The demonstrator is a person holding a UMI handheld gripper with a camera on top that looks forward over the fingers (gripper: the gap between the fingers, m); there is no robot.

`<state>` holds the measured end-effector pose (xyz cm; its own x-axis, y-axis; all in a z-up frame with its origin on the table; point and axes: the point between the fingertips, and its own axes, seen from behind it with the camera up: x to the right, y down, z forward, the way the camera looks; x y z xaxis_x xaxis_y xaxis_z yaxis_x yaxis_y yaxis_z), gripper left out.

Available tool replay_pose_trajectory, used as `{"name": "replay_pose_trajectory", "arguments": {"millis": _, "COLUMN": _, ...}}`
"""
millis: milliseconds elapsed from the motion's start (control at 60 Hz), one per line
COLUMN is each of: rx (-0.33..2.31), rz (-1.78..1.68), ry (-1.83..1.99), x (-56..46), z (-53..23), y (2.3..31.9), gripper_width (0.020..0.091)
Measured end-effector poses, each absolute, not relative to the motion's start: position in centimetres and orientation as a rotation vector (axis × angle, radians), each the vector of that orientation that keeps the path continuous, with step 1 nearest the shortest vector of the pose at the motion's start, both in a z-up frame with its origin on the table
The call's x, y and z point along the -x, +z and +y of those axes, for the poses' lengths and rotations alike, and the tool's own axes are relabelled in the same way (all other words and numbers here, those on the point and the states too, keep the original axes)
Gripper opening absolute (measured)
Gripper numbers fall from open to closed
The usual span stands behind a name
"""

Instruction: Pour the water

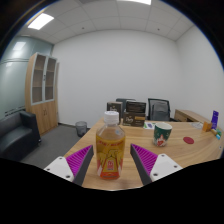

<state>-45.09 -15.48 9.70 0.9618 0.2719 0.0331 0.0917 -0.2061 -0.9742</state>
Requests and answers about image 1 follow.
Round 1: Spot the small ceiling light panel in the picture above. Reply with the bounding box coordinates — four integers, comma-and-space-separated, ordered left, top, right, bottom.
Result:
27, 12, 55, 31

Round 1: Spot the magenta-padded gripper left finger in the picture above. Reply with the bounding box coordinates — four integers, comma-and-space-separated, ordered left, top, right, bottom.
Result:
43, 144, 95, 187

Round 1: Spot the orange wooden box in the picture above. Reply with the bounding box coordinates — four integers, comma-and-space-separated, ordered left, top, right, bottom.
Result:
202, 121, 213, 133

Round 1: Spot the white round disc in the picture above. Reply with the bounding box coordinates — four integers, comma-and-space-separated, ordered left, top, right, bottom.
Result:
191, 121, 205, 130

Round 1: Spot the wooden glass-door shelf cabinet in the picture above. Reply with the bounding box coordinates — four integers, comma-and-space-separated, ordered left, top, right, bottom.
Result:
24, 52, 60, 136

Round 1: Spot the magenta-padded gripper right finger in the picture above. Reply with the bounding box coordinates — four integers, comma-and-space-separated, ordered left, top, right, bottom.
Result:
129, 143, 184, 186

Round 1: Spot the brown gold-labelled cardboard box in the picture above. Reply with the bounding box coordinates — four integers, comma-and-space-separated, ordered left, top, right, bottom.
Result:
122, 111, 147, 128

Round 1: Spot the dark striped cardboard box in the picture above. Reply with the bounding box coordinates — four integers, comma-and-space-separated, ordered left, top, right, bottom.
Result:
125, 100, 147, 115

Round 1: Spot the green white-lined mug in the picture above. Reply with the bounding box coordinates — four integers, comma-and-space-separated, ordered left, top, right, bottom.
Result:
152, 121, 174, 148

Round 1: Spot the black mesh office chair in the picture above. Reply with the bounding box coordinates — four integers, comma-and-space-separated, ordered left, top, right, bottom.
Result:
147, 97, 177, 122

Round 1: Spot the upright purple box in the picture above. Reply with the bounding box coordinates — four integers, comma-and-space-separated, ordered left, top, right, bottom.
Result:
210, 110, 220, 130

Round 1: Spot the white printed leaflet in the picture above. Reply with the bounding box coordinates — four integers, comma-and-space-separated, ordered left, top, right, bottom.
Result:
144, 121, 157, 130

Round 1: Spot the grey waste bin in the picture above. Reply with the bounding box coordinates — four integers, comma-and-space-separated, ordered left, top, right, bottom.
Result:
75, 120, 88, 138

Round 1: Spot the slim dark cardboard box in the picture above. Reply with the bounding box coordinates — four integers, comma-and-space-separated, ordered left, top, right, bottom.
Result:
106, 101, 124, 123

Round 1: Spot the flat round red coaster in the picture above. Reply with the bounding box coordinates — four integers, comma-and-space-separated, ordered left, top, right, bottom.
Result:
182, 136, 195, 145

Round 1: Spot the wooden side desk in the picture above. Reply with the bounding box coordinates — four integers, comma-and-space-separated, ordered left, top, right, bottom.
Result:
173, 108, 212, 124

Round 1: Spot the black leather sofa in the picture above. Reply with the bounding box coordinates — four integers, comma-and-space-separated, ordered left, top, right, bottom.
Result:
0, 110, 42, 162

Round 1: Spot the orange-labelled drink bottle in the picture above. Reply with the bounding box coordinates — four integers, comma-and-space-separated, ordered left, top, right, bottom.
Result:
95, 110, 127, 181

